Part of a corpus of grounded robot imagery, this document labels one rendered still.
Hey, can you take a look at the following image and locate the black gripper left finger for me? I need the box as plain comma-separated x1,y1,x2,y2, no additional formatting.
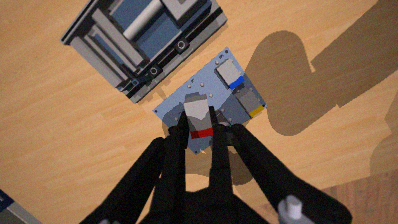
79,111,190,224

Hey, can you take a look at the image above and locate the grey metal blank with yellow end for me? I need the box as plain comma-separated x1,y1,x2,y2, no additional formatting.
235,88,264,117

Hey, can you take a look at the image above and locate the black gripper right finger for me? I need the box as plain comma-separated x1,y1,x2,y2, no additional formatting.
205,106,353,224

